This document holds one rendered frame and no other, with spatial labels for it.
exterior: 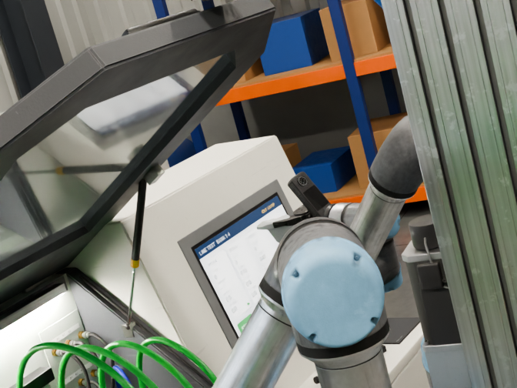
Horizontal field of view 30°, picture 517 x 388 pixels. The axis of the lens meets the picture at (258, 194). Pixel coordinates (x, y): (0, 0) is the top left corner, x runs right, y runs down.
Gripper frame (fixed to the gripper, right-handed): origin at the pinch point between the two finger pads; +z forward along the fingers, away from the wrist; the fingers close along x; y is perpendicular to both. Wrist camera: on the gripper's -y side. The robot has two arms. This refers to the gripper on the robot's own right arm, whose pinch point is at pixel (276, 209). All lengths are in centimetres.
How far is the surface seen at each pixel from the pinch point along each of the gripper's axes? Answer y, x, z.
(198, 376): 23.2, -36.1, 2.3
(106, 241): -9.8, -33.9, 19.7
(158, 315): 9.2, -34.1, 11.3
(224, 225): 3.3, -2.7, 19.3
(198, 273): 7.4, -18.7, 13.2
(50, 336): 5, -53, 27
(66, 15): -18, 322, 615
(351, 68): 76, 343, 313
